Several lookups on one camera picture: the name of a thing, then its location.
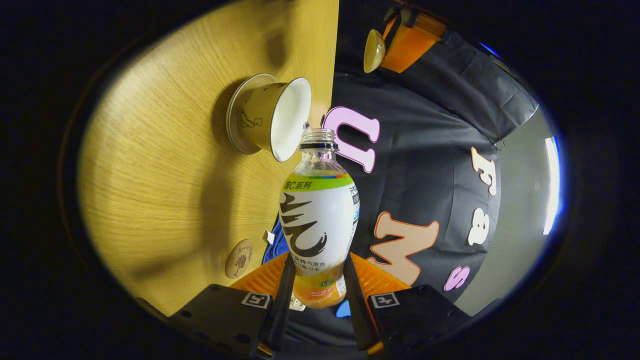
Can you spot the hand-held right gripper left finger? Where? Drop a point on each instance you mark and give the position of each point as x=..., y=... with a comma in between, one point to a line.
x=281, y=310

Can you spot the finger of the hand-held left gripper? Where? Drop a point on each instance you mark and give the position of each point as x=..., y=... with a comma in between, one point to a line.
x=430, y=25
x=410, y=50

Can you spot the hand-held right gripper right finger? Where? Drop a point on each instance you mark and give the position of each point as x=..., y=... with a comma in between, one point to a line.
x=356, y=315

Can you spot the golden teacup lid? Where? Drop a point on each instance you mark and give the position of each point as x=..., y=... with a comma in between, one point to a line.
x=374, y=50

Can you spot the round brown coaster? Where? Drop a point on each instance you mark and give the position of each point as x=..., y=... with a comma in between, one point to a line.
x=239, y=259

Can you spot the water bottle with white label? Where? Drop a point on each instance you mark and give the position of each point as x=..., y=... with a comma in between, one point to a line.
x=320, y=220

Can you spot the golden teacup with white inside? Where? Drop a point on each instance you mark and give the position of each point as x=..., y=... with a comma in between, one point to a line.
x=260, y=112

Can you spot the white toaster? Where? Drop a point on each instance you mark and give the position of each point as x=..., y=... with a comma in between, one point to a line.
x=296, y=304

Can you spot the blue towel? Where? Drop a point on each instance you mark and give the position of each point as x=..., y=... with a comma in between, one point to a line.
x=277, y=247

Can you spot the black backdrop cloth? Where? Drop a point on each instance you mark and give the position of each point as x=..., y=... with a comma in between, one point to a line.
x=430, y=165

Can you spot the golden saucer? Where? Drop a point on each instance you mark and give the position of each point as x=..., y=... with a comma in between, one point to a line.
x=235, y=100

